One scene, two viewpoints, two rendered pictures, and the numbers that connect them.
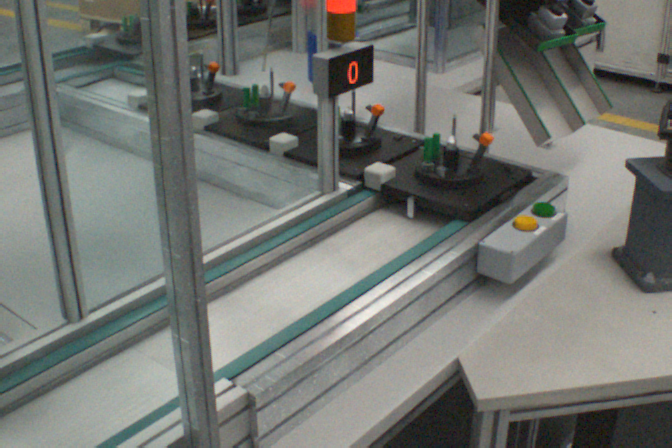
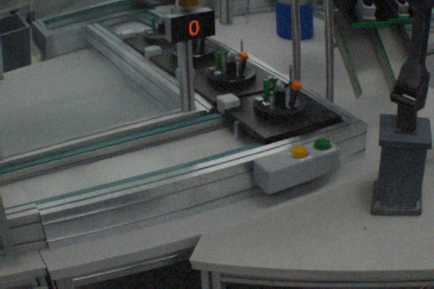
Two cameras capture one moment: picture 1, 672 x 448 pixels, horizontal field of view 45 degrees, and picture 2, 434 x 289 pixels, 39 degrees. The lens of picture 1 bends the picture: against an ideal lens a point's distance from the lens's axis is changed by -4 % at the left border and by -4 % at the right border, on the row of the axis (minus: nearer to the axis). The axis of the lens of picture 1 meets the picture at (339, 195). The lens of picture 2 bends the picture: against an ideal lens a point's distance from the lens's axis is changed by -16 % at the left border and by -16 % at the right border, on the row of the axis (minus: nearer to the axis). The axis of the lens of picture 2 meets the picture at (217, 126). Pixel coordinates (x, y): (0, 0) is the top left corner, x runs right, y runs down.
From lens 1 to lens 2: 0.73 m
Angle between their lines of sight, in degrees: 21
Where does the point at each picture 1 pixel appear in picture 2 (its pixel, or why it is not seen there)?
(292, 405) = (69, 230)
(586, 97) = not seen: hidden behind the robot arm
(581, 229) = (370, 164)
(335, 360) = (102, 213)
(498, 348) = (233, 235)
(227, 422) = (28, 225)
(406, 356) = (168, 226)
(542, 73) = (375, 47)
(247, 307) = (86, 175)
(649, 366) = (324, 263)
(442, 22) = not seen: hidden behind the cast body
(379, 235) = (206, 146)
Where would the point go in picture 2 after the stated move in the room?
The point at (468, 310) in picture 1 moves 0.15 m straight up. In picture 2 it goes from (237, 208) to (236, 149)
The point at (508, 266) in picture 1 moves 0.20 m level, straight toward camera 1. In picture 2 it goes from (266, 180) to (214, 221)
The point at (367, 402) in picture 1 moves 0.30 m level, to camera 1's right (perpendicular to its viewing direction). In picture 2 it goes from (122, 244) to (251, 273)
